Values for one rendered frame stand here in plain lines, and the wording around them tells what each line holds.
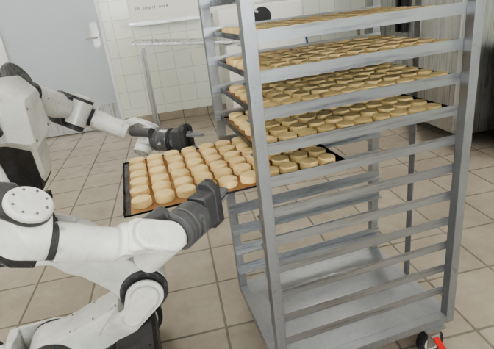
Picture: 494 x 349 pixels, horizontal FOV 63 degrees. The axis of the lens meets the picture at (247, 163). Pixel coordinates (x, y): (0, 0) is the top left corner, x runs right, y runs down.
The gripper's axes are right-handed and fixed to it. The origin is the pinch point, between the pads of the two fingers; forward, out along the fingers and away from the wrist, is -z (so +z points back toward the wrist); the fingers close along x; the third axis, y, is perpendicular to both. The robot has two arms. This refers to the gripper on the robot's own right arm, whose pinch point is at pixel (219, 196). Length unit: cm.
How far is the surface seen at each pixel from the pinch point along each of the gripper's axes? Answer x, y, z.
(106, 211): -76, 160, -88
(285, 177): 1.0, -13.0, -12.3
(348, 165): 0.0, -25.8, -25.2
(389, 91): 18, -35, -34
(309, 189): -27, -1, -59
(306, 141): 9.5, -17.7, -17.0
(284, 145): 9.8, -13.3, -12.6
